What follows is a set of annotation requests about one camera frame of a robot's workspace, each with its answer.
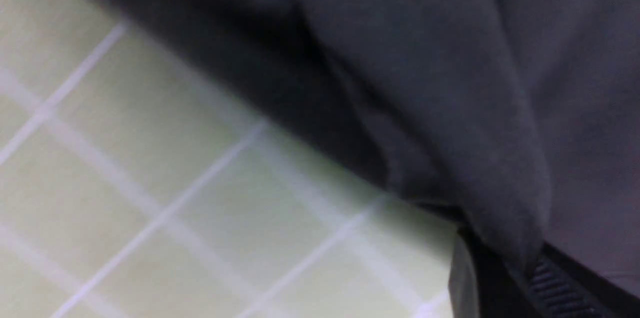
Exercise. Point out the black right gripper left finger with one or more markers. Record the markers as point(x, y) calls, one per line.
point(480, 284)

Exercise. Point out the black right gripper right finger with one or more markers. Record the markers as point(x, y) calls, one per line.
point(559, 286)

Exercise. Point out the dark gray long-sleeved shirt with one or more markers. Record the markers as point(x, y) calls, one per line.
point(518, 117)

